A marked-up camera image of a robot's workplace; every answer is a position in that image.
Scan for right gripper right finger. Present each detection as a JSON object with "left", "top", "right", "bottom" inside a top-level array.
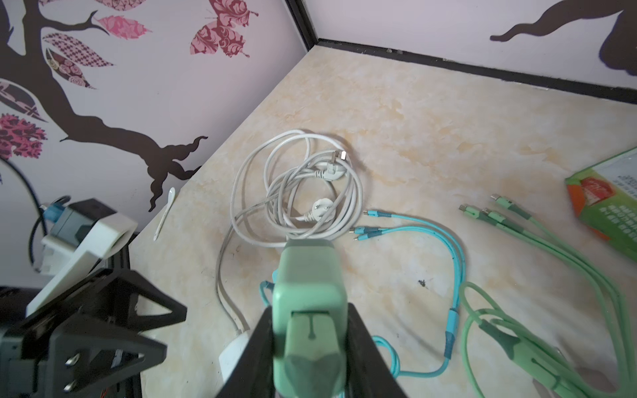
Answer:
[{"left": 345, "top": 303, "right": 406, "bottom": 398}]

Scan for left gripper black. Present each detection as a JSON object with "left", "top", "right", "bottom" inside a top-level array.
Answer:
[{"left": 1, "top": 269, "right": 187, "bottom": 397}]

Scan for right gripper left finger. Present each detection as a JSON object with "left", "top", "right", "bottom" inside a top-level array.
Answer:
[{"left": 217, "top": 307, "right": 275, "bottom": 398}]

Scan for light green charger plug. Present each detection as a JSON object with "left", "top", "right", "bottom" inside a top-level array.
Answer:
[{"left": 272, "top": 240, "right": 348, "bottom": 397}]

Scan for teal multi-head charging cable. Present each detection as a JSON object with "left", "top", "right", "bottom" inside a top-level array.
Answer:
[{"left": 258, "top": 208, "right": 468, "bottom": 380}]

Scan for purple power strip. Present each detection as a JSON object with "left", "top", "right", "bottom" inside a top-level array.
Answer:
[{"left": 218, "top": 331, "right": 251, "bottom": 383}]

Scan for green snack packet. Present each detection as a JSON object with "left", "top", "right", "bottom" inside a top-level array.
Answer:
[{"left": 565, "top": 148, "right": 637, "bottom": 261}]

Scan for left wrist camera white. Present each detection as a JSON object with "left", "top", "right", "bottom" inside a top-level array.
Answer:
[{"left": 25, "top": 198, "right": 138, "bottom": 317}]

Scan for white coiled power cord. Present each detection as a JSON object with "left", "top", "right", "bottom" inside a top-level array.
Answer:
[{"left": 215, "top": 128, "right": 365, "bottom": 334}]

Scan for tangled green pink cables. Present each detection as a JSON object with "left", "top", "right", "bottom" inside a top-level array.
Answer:
[{"left": 457, "top": 193, "right": 637, "bottom": 398}]

